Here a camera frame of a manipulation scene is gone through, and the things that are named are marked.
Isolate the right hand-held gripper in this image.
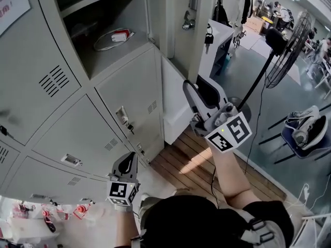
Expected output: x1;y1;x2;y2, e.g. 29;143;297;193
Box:
183;80;253;153

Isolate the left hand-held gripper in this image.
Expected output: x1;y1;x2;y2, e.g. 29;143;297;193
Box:
107;152;140;206

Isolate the grey metal locker cabinet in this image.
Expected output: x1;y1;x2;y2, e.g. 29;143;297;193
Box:
0;0;212;206

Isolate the person's right forearm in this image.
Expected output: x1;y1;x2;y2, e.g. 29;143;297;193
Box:
210;143;262;205

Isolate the person's left forearm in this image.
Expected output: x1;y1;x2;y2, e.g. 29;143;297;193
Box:
113;203;140;248

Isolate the white rectangular appliance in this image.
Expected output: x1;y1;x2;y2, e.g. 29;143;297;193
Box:
162;55;200;145

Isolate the black key bunch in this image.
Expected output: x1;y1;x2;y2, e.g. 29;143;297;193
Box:
204;24;215;54

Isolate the wooden slat platform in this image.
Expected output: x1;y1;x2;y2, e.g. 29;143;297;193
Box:
149;130;288;206

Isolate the person's black shirt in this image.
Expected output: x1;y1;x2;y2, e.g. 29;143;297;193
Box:
134;195;294;248

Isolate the clothes rack with garments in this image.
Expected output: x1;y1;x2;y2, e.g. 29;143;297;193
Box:
212;0;255;28

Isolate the cardboard box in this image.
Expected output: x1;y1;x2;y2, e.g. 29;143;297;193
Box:
244;17;265;35

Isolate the black standing floor fan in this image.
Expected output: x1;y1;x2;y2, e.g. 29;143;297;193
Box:
227;9;313;129

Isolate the blue chair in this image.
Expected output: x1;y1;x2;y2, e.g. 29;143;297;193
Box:
258;104;331;165

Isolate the white paper notice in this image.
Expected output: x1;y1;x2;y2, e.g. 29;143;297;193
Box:
0;0;32;36

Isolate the clear bottle with red handle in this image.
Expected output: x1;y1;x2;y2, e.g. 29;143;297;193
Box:
40;207;72;222
72;203;91;219
15;203;36;216

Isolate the white charger with cable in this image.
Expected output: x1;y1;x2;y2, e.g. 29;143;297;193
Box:
93;29;135;52

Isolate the white harness with black straps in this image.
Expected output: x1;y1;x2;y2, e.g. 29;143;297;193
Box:
237;213;288;248

